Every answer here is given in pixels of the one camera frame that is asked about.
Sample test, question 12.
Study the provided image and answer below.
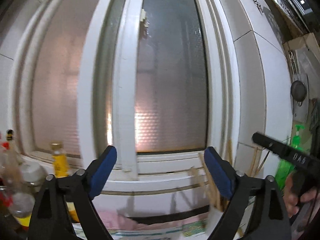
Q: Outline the bamboo chopstick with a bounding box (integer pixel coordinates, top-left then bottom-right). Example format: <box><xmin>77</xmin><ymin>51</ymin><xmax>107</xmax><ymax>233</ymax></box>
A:
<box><xmin>190</xmin><ymin>166</ymin><xmax>222</xmax><ymax>211</ymax></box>
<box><xmin>198</xmin><ymin>153</ymin><xmax>223</xmax><ymax>211</ymax></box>

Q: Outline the person right hand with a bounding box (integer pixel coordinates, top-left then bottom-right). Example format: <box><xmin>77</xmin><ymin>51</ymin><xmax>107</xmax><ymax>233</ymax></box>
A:
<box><xmin>283</xmin><ymin>172</ymin><xmax>319</xmax><ymax>218</ymax></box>

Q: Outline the green dish soap bottle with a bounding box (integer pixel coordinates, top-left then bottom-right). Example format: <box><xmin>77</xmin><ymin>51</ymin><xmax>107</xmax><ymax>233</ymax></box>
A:
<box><xmin>274</xmin><ymin>124</ymin><xmax>306</xmax><ymax>190</ymax></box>

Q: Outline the yellow label sauce bottle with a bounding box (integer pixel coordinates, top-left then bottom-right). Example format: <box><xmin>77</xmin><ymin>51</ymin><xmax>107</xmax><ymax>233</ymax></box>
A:
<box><xmin>50</xmin><ymin>141</ymin><xmax>80</xmax><ymax>223</ymax></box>

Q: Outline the large clear oil bottle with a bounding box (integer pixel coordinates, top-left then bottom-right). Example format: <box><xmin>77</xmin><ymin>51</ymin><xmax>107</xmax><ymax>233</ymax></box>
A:
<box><xmin>1</xmin><ymin>142</ymin><xmax>35</xmax><ymax>230</ymax></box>

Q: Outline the white lid spice jar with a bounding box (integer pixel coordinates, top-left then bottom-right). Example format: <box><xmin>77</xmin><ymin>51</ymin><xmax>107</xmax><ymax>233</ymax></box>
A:
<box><xmin>20</xmin><ymin>161</ymin><xmax>47</xmax><ymax>187</ymax></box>

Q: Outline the pink cloth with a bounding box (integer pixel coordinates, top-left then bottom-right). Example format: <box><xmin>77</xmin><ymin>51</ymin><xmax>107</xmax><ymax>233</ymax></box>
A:
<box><xmin>98</xmin><ymin>211</ymin><xmax>208</xmax><ymax>231</ymax></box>

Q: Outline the white steel utensil cup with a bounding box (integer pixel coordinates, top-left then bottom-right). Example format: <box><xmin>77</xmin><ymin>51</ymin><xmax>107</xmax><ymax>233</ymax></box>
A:
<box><xmin>206</xmin><ymin>205</ymin><xmax>223</xmax><ymax>237</ymax></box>

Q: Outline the cat pattern table cloth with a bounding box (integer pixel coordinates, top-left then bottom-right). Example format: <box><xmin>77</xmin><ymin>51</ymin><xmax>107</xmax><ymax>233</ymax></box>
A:
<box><xmin>72</xmin><ymin>219</ymin><xmax>251</xmax><ymax>240</ymax></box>

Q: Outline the round mesh strainer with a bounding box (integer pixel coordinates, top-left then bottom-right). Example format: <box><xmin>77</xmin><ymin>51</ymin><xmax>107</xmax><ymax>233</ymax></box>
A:
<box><xmin>291</xmin><ymin>80</ymin><xmax>307</xmax><ymax>106</ymax></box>

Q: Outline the black cap thin bottle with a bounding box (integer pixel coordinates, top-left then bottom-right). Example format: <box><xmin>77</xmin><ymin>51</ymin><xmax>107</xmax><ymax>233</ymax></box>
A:
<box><xmin>6</xmin><ymin>129</ymin><xmax>19</xmax><ymax>160</ymax></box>

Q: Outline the white frame frosted window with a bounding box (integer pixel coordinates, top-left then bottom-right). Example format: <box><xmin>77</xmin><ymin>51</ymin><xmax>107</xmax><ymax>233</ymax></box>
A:
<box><xmin>10</xmin><ymin>0</ymin><xmax>240</xmax><ymax>181</ymax></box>

